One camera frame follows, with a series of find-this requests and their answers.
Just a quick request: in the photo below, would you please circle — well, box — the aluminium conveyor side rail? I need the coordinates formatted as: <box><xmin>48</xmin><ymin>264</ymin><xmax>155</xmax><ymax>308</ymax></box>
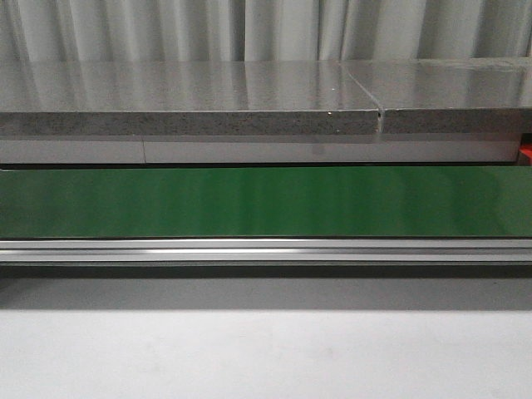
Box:
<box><xmin>1</xmin><ymin>238</ymin><xmax>531</xmax><ymax>265</ymax></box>

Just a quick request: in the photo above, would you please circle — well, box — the grey pleated curtain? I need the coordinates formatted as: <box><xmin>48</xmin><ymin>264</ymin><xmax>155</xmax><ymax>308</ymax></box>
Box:
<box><xmin>1</xmin><ymin>1</ymin><xmax>531</xmax><ymax>62</ymax></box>

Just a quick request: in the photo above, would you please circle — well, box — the green conveyor belt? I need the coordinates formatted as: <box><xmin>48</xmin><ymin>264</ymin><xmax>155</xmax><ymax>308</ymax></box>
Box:
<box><xmin>1</xmin><ymin>165</ymin><xmax>531</xmax><ymax>239</ymax></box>

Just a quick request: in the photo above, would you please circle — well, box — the red plastic bin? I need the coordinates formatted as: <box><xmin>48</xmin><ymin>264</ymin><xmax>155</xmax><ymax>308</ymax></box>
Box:
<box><xmin>516</xmin><ymin>143</ymin><xmax>532</xmax><ymax>166</ymax></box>

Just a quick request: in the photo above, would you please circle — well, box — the grey stone countertop slab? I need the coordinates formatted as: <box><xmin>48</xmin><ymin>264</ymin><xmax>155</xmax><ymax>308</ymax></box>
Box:
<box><xmin>0</xmin><ymin>57</ymin><xmax>532</xmax><ymax>165</ymax></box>

